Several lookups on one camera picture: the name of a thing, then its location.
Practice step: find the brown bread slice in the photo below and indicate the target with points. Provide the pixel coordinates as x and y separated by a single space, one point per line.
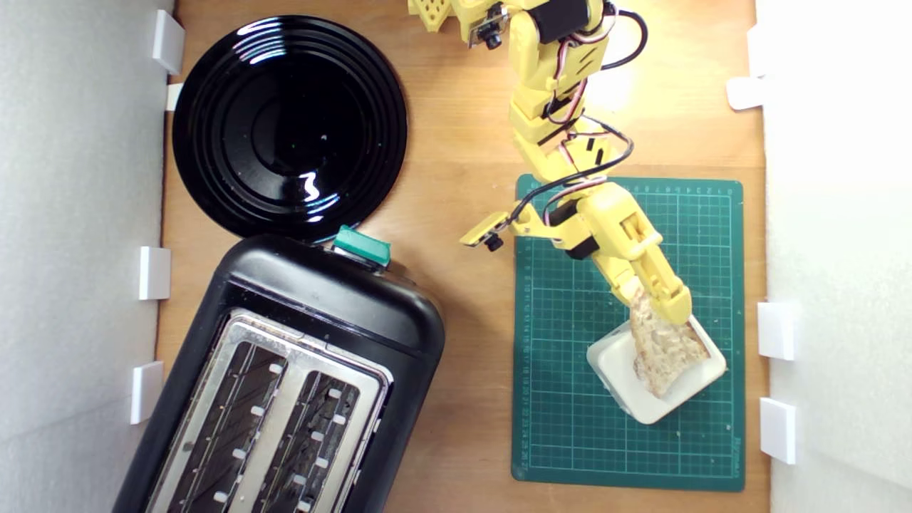
666 356

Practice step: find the white block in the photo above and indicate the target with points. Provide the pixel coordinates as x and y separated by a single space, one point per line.
613 363

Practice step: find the black two-slot toaster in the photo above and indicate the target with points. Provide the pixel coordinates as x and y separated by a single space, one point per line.
356 313

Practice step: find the yellow wrist camera box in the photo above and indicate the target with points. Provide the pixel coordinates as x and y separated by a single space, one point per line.
484 229

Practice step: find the black round plate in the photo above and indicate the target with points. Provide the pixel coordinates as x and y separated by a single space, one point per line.
285 128

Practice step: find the green toaster lever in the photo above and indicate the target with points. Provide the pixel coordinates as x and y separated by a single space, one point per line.
362 246

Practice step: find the green cutting mat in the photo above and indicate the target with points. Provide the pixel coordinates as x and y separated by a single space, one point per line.
570 427

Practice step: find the white wall clip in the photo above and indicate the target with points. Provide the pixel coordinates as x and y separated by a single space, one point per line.
775 330
174 97
777 429
744 92
147 390
154 273
755 50
168 39

